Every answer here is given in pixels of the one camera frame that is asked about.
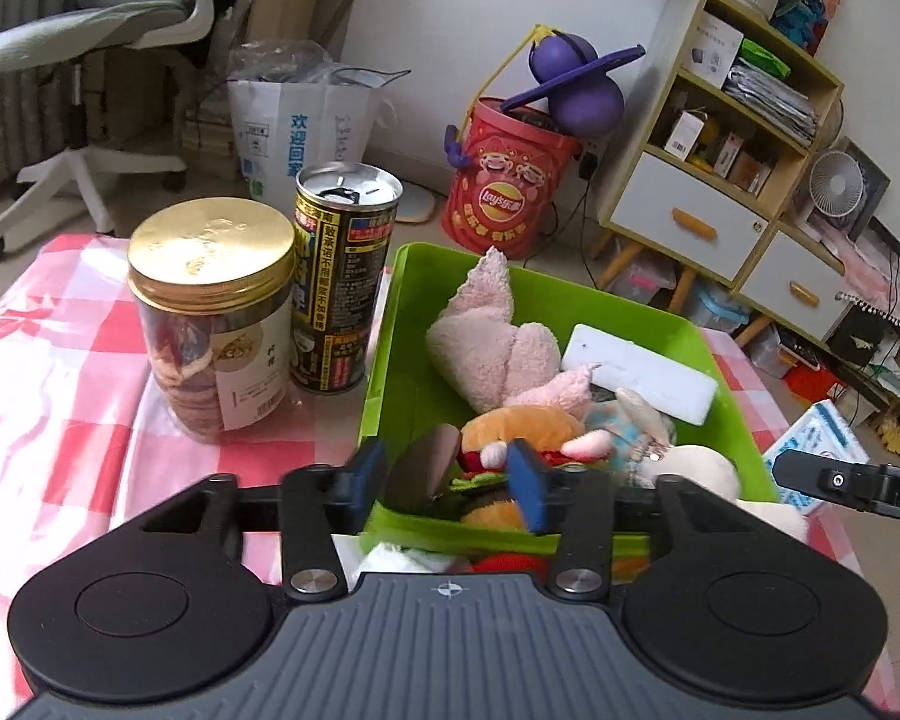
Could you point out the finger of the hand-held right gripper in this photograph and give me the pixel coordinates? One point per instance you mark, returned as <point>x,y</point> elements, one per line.
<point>817,476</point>

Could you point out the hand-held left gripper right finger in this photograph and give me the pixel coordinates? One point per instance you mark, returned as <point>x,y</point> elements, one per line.
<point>529,487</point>

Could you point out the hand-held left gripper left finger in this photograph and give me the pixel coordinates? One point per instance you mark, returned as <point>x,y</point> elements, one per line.
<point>367,476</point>

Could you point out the hamburger plush toy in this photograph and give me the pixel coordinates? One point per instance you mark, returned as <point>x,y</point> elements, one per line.
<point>510,427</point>

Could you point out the white plush with red hat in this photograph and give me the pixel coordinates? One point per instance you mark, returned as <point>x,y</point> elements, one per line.
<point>390,559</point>

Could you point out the green plastic bin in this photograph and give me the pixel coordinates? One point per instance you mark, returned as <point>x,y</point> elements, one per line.
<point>412,360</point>

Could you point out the rabbit plush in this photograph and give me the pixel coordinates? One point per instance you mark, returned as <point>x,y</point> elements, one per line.
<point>690,465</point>

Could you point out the pink plush toy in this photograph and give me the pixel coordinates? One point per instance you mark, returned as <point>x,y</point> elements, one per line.
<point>495,345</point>

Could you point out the white foam block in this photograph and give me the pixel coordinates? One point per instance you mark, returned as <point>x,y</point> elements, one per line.
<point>637,375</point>

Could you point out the blue and white milk carton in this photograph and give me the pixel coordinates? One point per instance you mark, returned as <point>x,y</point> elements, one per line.
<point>817,427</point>

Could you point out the black notebook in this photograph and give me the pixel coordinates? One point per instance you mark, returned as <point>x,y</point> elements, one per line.
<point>866,334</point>

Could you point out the blue storage box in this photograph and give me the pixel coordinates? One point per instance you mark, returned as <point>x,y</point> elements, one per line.
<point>720,311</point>

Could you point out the black and yellow can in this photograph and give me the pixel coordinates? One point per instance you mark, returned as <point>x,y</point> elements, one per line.
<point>341,277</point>

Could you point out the cookie jar with gold lid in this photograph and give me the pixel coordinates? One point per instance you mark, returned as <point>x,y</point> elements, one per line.
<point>210,315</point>

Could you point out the wooden cabinet with white drawers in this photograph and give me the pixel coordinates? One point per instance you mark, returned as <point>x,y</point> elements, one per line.
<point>682,225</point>

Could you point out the small white fan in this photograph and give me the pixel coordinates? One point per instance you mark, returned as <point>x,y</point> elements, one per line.
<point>836,187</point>

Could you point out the red chip bucket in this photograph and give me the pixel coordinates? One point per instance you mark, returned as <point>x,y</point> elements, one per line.
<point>506,187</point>

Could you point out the red and white checkered tablecloth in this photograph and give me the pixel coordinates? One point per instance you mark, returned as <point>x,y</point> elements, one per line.
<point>52,390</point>

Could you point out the white shopping bag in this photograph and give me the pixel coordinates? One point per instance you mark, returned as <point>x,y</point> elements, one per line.
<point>300,127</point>

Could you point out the small white box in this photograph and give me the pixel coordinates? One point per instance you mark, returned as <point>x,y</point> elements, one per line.
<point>686,135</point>

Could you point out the stack of papers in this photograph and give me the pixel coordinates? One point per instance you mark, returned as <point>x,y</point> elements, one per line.
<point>769,101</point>

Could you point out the purple bouncing ball toy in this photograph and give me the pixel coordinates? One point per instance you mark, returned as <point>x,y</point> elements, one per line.
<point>581,97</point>

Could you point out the large white box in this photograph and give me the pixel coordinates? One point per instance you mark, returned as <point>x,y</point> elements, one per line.
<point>716,49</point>

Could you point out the grey office chair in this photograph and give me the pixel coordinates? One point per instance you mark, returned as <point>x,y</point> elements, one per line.
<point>97,22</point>

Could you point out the grey ribbed radiator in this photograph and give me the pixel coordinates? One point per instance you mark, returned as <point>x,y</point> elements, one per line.
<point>15,75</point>

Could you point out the dark picture frame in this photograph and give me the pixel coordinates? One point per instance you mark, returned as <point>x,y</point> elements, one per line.
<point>874,180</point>

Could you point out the black wall plug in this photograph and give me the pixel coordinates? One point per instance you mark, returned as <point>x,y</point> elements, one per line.
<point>589,166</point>

